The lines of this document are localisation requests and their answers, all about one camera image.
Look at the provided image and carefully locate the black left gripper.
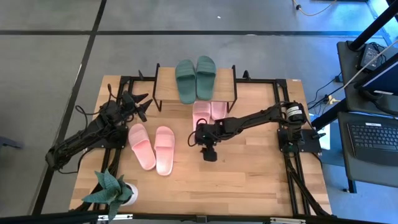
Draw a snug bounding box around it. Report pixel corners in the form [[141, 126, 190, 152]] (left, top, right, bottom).
[[121, 91, 154, 123]]

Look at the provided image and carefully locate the pink rubber slide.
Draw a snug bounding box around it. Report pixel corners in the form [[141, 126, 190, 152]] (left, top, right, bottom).
[[154, 125, 176, 177], [192, 101, 212, 133], [127, 123, 157, 171], [210, 101, 228, 121]]

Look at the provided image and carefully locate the green rubber slide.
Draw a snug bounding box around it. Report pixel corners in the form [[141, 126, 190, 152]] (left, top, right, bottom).
[[195, 55, 217, 101], [175, 59, 197, 105]]

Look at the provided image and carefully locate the white plant pot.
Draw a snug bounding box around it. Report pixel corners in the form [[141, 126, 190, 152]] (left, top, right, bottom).
[[119, 182, 139, 207]]

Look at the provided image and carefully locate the green artificial plant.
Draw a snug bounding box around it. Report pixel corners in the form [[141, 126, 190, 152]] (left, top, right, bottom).
[[81, 169, 134, 222]]

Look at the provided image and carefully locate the black metal beam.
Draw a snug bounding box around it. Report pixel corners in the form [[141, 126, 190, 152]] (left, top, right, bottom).
[[310, 98, 348, 131], [347, 0, 398, 52]]

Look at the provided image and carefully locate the dark chair base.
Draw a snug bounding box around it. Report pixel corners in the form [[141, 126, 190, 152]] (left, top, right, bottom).
[[0, 136, 24, 150]]

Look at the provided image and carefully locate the dark grey desk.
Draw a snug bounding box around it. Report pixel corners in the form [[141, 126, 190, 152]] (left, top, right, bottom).
[[336, 40, 398, 116], [337, 111, 398, 194]]

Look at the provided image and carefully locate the black rig crossbar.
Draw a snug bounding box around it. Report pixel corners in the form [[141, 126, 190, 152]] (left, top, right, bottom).
[[0, 210, 398, 224]]

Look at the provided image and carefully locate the black computer keyboard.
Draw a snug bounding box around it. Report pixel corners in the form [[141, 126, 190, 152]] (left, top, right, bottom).
[[347, 121, 398, 166]]

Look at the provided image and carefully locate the black power adapter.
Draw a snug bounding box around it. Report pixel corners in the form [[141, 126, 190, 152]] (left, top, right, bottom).
[[359, 43, 386, 72]]

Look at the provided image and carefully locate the black flat monitor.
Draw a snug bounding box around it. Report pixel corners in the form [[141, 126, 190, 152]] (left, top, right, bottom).
[[353, 52, 398, 98]]

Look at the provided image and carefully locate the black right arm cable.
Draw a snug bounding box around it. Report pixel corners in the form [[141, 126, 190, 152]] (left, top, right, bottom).
[[187, 117, 208, 147]]

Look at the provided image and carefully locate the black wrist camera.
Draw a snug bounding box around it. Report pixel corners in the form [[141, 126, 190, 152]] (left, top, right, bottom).
[[201, 147, 218, 163]]

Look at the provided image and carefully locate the wooden shelf with black frame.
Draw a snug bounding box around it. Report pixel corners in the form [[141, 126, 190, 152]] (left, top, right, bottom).
[[151, 63, 239, 113]]

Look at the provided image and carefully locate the silver metal bracket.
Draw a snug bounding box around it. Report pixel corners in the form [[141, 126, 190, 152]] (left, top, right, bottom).
[[98, 213, 133, 222], [269, 217, 307, 224]]

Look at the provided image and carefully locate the orange floor cable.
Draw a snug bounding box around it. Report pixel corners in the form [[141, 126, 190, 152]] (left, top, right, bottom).
[[292, 0, 338, 17]]

